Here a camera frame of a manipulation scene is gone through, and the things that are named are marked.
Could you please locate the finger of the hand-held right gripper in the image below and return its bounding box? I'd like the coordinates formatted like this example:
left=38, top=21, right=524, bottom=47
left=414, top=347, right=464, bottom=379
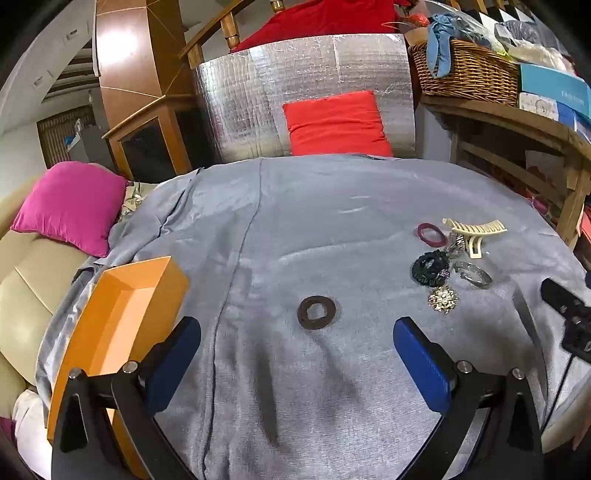
left=560, top=315, right=591, bottom=365
left=540, top=277, right=591, bottom=318

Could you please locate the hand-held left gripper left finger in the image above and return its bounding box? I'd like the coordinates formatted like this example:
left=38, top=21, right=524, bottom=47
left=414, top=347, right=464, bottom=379
left=51, top=316, right=202, bottom=480

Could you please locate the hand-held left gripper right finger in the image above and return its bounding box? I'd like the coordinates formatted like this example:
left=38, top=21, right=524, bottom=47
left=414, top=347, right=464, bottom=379
left=392, top=316, right=546, bottom=480

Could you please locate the gold brooch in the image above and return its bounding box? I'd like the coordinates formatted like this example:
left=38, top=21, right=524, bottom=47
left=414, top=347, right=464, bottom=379
left=428, top=285, right=459, bottom=315

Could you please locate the maroon hair tie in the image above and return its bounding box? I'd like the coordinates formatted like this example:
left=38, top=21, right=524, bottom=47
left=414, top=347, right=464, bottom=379
left=418, top=222, right=450, bottom=247

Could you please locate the orange box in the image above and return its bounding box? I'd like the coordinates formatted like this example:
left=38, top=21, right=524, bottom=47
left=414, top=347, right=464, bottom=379
left=46, top=256, right=190, bottom=480

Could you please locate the black scrunchie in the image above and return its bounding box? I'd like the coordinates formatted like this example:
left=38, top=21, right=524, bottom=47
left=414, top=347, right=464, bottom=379
left=411, top=251, right=451, bottom=284

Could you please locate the cream hair claw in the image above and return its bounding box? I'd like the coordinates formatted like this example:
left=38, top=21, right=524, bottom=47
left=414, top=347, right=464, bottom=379
left=442, top=218, right=507, bottom=259

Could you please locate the beige sofa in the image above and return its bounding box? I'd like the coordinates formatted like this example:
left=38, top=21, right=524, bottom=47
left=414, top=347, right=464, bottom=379
left=0, top=175, right=139, bottom=480

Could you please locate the grey blanket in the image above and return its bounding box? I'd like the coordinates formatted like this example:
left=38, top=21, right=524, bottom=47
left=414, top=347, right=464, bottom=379
left=34, top=154, right=589, bottom=480

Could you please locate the wooden shelf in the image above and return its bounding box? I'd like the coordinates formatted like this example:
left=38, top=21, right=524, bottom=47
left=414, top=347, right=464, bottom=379
left=418, top=95, right=591, bottom=250

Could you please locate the white patterned box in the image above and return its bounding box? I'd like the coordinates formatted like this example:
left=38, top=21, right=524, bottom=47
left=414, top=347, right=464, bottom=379
left=517, top=92, right=578, bottom=134

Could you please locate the pink cushion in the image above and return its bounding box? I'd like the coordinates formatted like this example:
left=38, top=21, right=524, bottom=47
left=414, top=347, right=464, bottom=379
left=10, top=161, right=129, bottom=258

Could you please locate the blue cardboard box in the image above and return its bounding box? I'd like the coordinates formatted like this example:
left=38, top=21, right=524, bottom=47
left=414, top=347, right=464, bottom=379
left=519, top=64, right=591, bottom=116

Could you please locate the wicker basket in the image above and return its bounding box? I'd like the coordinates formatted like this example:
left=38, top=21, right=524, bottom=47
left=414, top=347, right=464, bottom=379
left=409, top=39, right=520, bottom=107

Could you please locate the red cushion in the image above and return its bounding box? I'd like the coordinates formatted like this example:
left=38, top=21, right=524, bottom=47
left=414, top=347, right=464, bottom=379
left=283, top=91, right=393, bottom=158

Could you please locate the silver foil sheet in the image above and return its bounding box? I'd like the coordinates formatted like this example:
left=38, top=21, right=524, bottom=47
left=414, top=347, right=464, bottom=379
left=191, top=33, right=416, bottom=164

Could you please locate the blue cloth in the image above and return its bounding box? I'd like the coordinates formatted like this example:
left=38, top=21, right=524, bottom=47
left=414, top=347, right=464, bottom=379
left=426, top=14, right=492, bottom=79

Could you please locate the wooden cabinet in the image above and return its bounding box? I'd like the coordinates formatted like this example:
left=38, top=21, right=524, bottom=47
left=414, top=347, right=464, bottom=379
left=95, top=0, right=204, bottom=181

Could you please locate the wooden railing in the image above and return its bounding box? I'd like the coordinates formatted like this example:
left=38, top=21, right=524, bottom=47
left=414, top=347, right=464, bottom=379
left=180, top=0, right=287, bottom=70

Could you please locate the red blanket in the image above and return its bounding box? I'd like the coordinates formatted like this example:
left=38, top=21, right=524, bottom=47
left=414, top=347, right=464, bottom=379
left=231, top=0, right=407, bottom=51

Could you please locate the black cable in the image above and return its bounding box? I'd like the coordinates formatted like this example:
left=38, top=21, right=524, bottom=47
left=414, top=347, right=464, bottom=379
left=544, top=355, right=575, bottom=437

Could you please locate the brown hair tie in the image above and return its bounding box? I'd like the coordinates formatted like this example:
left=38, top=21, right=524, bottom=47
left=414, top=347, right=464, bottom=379
left=297, top=295, right=339, bottom=330

